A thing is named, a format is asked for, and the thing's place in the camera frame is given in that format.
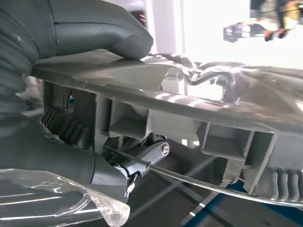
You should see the clear plastic film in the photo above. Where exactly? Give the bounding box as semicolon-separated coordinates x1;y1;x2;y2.
0;169;131;227

